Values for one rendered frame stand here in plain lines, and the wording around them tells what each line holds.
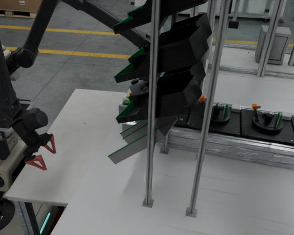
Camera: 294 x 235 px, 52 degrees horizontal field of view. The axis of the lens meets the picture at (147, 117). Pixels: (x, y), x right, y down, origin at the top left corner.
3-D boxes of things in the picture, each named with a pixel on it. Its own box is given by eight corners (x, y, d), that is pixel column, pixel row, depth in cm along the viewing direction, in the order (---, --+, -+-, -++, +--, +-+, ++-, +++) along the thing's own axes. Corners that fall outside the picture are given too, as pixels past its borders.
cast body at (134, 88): (131, 100, 118) (124, 84, 116) (136, 95, 122) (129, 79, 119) (150, 96, 114) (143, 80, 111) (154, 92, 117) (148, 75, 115)
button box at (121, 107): (118, 114, 162) (118, 105, 158) (129, 96, 179) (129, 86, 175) (130, 117, 161) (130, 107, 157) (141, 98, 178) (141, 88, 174)
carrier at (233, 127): (188, 129, 144) (191, 107, 137) (193, 104, 163) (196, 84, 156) (240, 138, 139) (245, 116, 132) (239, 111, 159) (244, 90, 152)
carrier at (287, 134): (240, 138, 139) (246, 116, 132) (240, 111, 159) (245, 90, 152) (296, 148, 135) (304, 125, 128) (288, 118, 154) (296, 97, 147)
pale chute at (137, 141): (115, 164, 117) (107, 156, 116) (129, 145, 127) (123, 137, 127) (165, 138, 100) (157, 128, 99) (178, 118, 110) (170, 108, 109)
